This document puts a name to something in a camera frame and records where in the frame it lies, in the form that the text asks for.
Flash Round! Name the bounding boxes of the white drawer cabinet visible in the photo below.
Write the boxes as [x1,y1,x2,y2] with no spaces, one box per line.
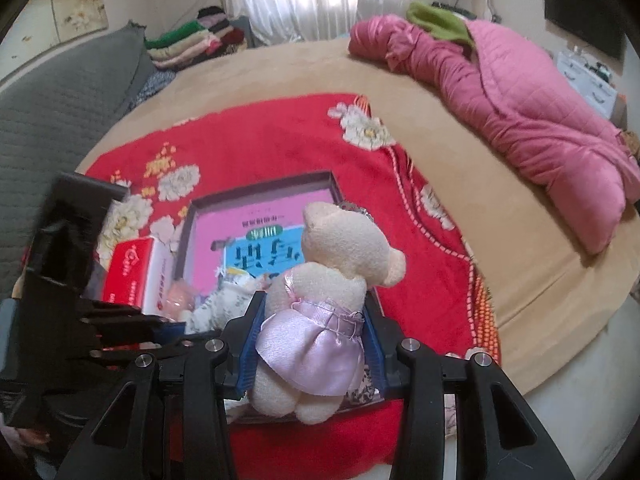
[556,47,621,116]

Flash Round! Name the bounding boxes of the red floral blanket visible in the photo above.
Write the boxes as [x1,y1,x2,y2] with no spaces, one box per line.
[75,92,501,466]

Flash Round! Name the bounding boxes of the red tissue pack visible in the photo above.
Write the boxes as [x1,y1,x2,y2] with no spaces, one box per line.
[100,237,176,318]

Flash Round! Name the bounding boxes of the pink puff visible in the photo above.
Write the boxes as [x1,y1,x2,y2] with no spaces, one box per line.
[162,280,198,321]

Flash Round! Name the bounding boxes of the grey quilted cover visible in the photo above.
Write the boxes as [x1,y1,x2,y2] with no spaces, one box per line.
[0,25,158,291]

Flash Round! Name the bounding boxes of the dark tray box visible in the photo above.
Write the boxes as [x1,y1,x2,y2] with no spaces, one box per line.
[172,170,388,426]

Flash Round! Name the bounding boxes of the pink book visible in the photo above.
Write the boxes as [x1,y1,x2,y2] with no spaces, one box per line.
[192,187,346,296]

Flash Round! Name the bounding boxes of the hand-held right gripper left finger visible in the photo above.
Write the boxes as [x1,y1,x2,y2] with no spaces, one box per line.
[55,290,266,480]

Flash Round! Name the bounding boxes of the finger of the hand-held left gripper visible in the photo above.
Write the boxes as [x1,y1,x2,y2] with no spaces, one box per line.
[80,300,188,341]
[92,337,201,368]

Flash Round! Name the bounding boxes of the floral wall picture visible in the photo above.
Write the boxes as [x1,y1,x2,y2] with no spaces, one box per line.
[47,0,110,38]

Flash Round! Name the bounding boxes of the green garment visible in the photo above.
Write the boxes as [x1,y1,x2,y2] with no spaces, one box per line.
[406,1,476,46]

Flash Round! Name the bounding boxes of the tan bed sheet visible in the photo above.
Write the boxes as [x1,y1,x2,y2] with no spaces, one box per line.
[75,35,640,396]

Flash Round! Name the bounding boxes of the black television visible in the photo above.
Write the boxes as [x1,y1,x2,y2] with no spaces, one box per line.
[544,0,626,61]

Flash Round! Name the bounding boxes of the pile of folded clothes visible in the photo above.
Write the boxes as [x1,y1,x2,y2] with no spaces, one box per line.
[145,6,248,71]

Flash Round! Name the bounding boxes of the cream plush bear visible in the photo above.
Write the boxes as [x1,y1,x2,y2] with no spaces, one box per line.
[248,201,407,425]

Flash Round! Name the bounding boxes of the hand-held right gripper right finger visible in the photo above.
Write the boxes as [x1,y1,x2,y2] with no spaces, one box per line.
[362,302,576,480]

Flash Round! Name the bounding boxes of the blue patterned cloth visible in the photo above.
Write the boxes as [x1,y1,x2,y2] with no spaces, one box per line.
[131,69,177,111]

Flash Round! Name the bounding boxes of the pink quilt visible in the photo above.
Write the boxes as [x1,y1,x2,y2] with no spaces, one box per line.
[348,15,640,256]

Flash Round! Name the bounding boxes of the white floral scrunchie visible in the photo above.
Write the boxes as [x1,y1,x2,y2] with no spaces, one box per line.
[187,267,261,333]

